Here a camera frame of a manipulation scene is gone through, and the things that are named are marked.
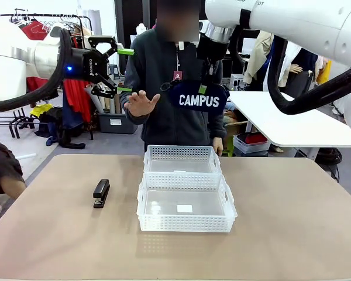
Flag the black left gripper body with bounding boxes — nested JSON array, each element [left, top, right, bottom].
[[64, 48, 109, 85]]

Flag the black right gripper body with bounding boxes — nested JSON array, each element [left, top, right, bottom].
[[197, 33, 229, 61]]

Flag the navy Campus pencil case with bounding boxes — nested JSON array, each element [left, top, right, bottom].
[[160, 80, 231, 114]]

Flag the black stapler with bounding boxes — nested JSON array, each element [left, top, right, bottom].
[[92, 179, 111, 209]]

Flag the person's left forearm grey sleeve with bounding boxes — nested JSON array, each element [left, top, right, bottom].
[[209, 112, 228, 140]]

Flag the person's right hand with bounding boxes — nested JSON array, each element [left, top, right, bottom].
[[123, 90, 161, 118]]

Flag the person's left hand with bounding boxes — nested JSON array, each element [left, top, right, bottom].
[[212, 137, 225, 156]]

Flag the white computer case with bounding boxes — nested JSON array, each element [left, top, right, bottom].
[[230, 73, 246, 90]]

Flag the white paper roll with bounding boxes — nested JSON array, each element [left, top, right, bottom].
[[87, 84, 105, 114]]

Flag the red hanging garment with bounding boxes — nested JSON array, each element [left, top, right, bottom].
[[63, 78, 93, 124]]

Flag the grey storage bin white label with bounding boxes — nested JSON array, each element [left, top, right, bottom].
[[98, 112, 138, 135]]

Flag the beige coat on mannequin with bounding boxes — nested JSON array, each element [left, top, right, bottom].
[[242, 30, 274, 85]]

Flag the person in dark grey jacket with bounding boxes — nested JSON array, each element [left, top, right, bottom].
[[119, 0, 230, 156]]

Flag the brown cardboard box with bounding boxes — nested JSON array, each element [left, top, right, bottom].
[[225, 111, 252, 135]]

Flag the yellow cloth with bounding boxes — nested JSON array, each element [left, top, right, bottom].
[[30, 104, 53, 118]]

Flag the black clothing pile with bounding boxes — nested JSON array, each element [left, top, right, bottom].
[[35, 107, 86, 150]]

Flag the red white garment on hanger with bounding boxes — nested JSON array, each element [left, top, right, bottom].
[[20, 20, 52, 40]]

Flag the white shirt on mannequin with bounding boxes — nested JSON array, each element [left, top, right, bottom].
[[280, 40, 302, 88]]

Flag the white perforated plastic basket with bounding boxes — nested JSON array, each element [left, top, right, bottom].
[[143, 145, 222, 174], [136, 172, 238, 234]]

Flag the clear storage box red contents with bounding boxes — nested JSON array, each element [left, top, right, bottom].
[[233, 133, 271, 155]]

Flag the white table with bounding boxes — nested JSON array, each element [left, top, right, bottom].
[[226, 90, 351, 149]]

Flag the yellow hanging garment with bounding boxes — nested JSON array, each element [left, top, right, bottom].
[[315, 60, 333, 84]]

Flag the seated person in black clothing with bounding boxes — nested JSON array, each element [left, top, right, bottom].
[[0, 142, 26, 200]]

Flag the black bag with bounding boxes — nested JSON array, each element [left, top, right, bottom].
[[315, 148, 343, 176]]

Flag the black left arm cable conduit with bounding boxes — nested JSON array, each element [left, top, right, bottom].
[[0, 26, 74, 114]]

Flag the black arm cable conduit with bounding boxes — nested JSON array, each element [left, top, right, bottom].
[[0, 26, 74, 114], [228, 8, 351, 115]]

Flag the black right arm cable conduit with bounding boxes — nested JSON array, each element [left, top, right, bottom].
[[228, 8, 351, 115]]

